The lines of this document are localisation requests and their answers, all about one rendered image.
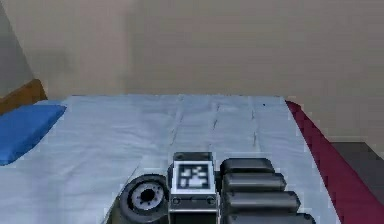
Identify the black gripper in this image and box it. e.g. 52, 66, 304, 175
107, 173, 170, 224

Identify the bed with pale blue sheet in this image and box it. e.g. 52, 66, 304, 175
0, 78, 384, 224

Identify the blue pillow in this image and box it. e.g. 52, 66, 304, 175
0, 103, 68, 167

